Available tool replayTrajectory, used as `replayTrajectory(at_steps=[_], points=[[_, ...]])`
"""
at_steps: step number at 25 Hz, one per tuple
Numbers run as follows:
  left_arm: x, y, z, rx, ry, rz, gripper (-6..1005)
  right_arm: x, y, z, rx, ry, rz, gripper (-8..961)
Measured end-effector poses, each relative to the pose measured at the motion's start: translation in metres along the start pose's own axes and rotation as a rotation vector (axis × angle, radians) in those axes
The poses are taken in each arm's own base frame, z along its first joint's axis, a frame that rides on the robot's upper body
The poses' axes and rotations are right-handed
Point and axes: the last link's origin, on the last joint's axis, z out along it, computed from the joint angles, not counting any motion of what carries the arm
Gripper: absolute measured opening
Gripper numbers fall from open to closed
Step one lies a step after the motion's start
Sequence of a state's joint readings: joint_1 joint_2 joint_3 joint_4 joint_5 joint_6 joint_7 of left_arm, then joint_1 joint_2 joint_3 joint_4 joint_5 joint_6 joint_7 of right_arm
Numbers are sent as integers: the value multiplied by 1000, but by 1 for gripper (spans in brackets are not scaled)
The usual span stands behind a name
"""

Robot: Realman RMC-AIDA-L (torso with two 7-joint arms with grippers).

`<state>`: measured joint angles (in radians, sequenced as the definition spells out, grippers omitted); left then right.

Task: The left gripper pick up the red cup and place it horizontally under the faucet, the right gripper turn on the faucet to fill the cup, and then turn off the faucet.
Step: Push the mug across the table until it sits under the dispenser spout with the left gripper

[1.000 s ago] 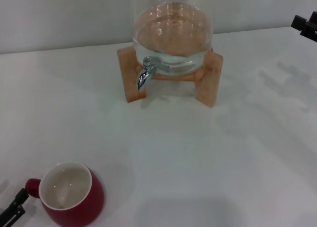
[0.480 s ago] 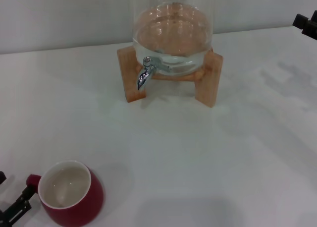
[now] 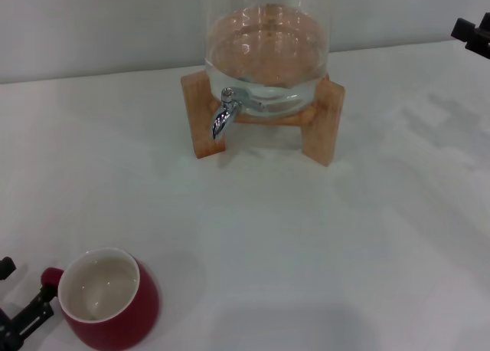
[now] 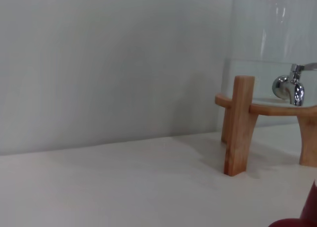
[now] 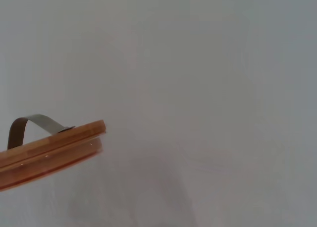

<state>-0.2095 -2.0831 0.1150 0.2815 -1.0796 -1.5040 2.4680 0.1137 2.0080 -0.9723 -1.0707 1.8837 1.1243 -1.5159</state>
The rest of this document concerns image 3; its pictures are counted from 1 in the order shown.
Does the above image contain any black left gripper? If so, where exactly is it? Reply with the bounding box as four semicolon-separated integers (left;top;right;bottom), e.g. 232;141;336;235
0;256;59;351

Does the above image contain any glass water dispenser jar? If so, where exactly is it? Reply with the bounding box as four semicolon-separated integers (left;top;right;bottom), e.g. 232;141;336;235
202;0;331;111

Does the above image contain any red ceramic cup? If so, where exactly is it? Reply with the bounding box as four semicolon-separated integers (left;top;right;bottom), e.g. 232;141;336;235
40;246;161;351

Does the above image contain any wooden dispenser stand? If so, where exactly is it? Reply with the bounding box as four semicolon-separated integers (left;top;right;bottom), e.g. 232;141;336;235
180;70;345;168

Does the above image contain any chrome faucet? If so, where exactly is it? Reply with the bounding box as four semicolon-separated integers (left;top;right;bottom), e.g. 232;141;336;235
211;86;266;140

